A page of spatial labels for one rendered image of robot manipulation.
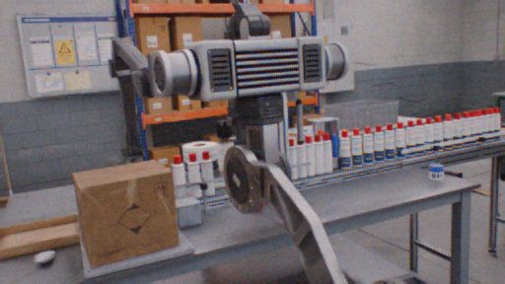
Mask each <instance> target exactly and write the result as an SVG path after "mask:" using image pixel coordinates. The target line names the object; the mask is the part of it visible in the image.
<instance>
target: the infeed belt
mask: <svg viewBox="0 0 505 284"><path fill-rule="evenodd" d="M393 162H399V160H395V161H393ZM388 163H392V162H388V161H385V162H384V163H375V162H374V165H363V163H362V167H361V168H353V167H352V165H351V169H348V170H343V169H342V168H337V169H332V173H328V174H327V173H324V174H323V175H320V176H315V177H306V178H297V179H292V182H294V181H298V180H302V179H310V178H317V177H325V176H330V175H333V174H337V173H345V172H349V171H353V170H357V169H365V168H369V167H374V166H378V165H384V164H388ZM227 194H228V191H227V189H224V190H215V195H213V196H209V197H206V196H205V197H206V199H207V198H215V197H219V196H223V195H227Z"/></svg>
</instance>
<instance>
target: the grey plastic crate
mask: <svg viewBox="0 0 505 284"><path fill-rule="evenodd" d="M324 110H325V117H336V118H339V121H338V128H339V130H340V131H341V130H348V132H353V128H359V131H364V130H365V127H367V126H369V127H371V129H372V128H376V125H382V127H384V126H387V124H388V123H391V124H392V125H396V124H397V122H398V101H385V100H362V101H356V102H351V103H346V104H335V105H330V106H324Z"/></svg>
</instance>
